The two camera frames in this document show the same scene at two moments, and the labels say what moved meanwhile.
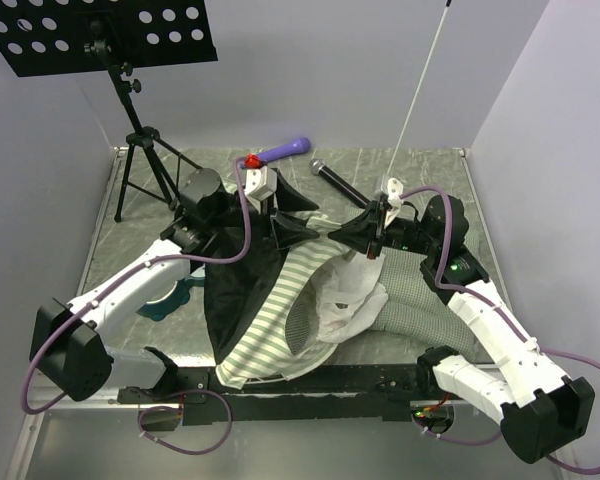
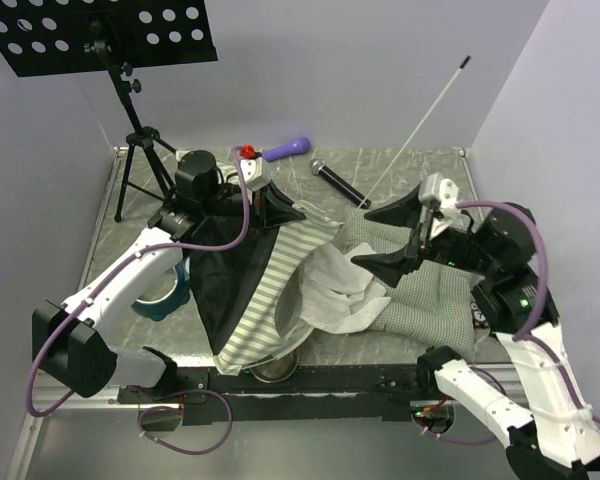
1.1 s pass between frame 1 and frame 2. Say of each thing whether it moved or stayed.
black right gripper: moved
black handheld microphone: stayed
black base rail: stayed
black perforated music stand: stayed
